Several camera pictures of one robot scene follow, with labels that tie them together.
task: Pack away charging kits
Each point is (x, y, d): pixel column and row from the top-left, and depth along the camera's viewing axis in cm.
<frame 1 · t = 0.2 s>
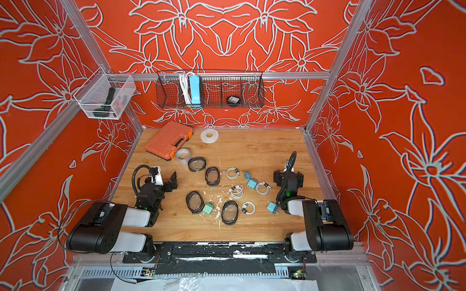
left hand: (165, 172, 89), fingers open
right hand: (285, 169, 91), fingers open
orange tool case: (163, 143, 108), point 5 cm above the table
white tape roll: (209, 136, 117), point 2 cm above the table
clear tape roll: (183, 156, 108), on the table
small teal charger upper: (247, 175, 94), point 4 cm above the table
teal charger cube right: (252, 183, 94), point 2 cm above the table
green charger cube left: (208, 208, 86), point 2 cm above the table
teal charger cube lower right: (272, 207, 85), point 3 cm above the table

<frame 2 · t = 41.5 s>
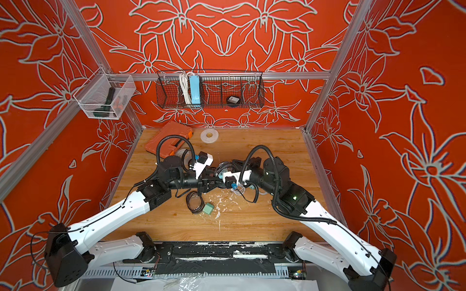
left hand: (223, 178, 65), fingers open
right hand: (232, 155, 64), fingers closed
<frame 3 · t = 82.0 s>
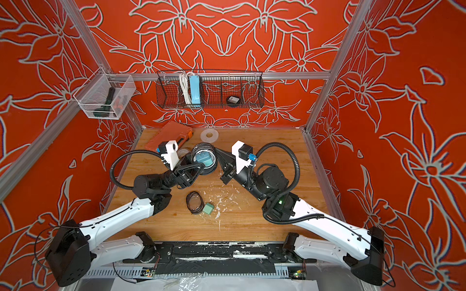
left hand: (204, 164, 52), fingers open
right hand: (210, 150, 52), fingers closed
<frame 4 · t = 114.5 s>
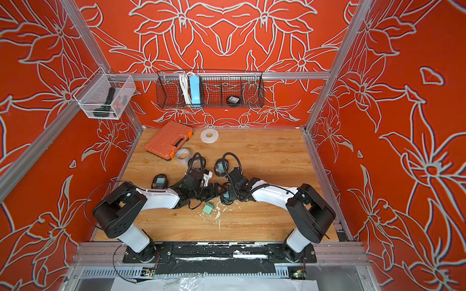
left hand: (224, 192, 86), fingers open
right hand: (229, 193, 88), fingers closed
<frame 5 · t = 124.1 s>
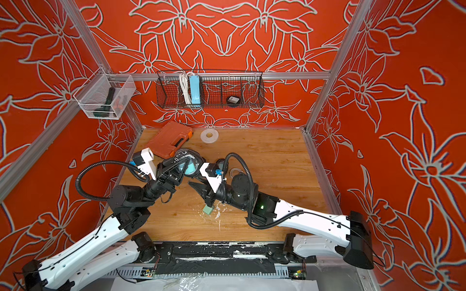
left hand: (185, 158, 51), fingers open
right hand: (186, 181, 56), fingers open
